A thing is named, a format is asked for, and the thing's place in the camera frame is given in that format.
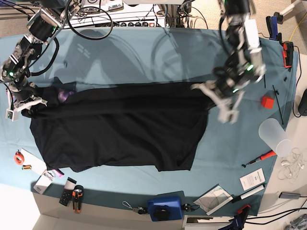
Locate black white marker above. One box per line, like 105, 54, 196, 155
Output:
232, 184, 265, 203

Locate blue plastic box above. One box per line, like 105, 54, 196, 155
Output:
147, 195, 183, 222

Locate orange black screwdriver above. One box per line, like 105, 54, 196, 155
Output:
242, 150, 276, 168

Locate translucent plastic cup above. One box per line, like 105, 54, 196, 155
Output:
259, 118, 293, 157

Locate orange black pliers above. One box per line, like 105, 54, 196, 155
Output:
72, 185, 84, 213

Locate short black rod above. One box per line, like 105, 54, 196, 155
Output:
272, 85, 284, 125

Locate white packaged card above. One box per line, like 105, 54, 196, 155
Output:
33, 170, 55, 195

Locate teal table cloth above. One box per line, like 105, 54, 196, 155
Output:
0, 26, 299, 216

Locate grey usb hub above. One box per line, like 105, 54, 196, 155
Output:
279, 192, 301, 200

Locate small brass battery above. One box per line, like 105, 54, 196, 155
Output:
22, 165, 32, 170

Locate power strip with red switch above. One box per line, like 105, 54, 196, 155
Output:
95, 21, 157, 27

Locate orange tape roll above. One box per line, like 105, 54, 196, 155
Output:
14, 150, 24, 165

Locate black clip with ring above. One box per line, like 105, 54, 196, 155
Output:
182, 204, 200, 212

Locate folded map booklet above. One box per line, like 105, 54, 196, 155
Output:
193, 184, 233, 215

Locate white paper sheet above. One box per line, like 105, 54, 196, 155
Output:
20, 149, 47, 175

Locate black t-shirt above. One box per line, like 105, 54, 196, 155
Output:
22, 82, 214, 173

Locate orange black clamp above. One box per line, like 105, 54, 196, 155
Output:
283, 41, 294, 70

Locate black remote control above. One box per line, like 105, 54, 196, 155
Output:
59, 177, 77, 207

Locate white earphones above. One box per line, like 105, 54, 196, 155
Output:
277, 148, 307, 183

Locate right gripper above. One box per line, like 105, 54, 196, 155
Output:
5, 80, 47, 122

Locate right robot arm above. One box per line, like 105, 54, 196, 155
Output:
0, 0, 82, 121

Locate red cube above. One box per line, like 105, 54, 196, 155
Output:
261, 96, 274, 109

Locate blue black clamp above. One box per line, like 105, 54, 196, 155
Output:
266, 12, 283, 42

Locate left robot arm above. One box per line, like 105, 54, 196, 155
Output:
191, 0, 266, 124

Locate black computer mouse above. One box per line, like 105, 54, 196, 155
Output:
298, 89, 307, 116

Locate white printed card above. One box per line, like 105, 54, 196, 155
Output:
240, 168, 265, 191

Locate metal carabiner keyring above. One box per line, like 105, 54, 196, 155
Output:
122, 201, 148, 215

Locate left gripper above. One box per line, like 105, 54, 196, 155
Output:
191, 71, 249, 124

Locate blue orange bottom clamp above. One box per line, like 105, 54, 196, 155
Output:
219, 204, 251, 230

